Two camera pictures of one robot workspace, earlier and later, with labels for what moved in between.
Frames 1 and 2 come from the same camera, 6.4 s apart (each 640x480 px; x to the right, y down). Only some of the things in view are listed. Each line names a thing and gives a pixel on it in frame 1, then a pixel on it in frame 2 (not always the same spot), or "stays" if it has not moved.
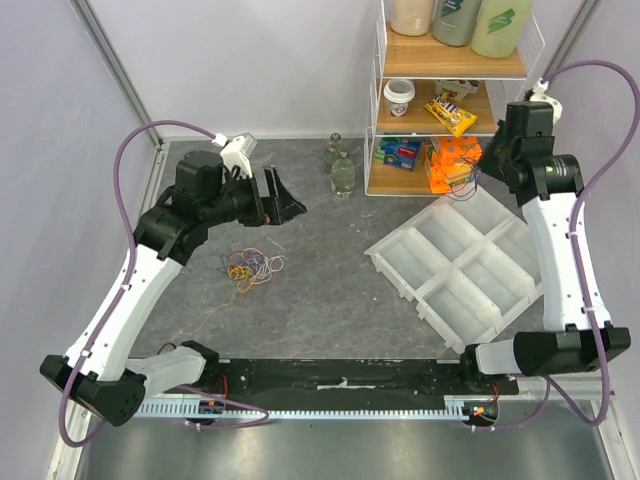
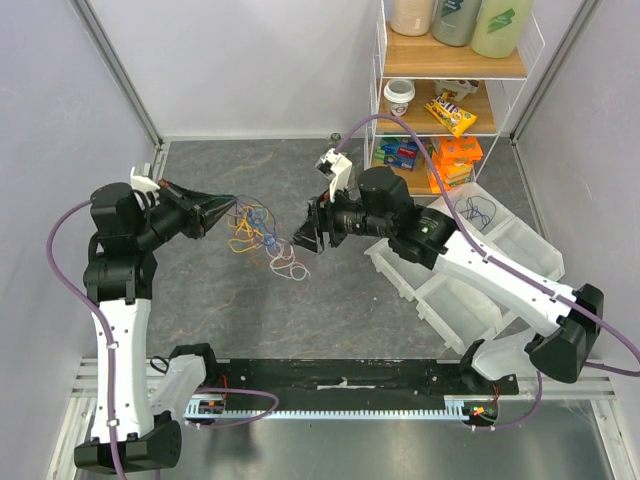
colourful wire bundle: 250,266 -> 254,224
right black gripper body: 491,157 -> 323,222
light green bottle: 499,27 stays
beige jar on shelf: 411,17 stays
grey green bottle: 455,20 stays
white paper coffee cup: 399,92 stays
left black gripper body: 250,208 -> 176,209
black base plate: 351,381 stays
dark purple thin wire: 461,199 -> 479,206
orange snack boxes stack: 450,162 stays
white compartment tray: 468,269 stays
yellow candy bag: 456,119 stays
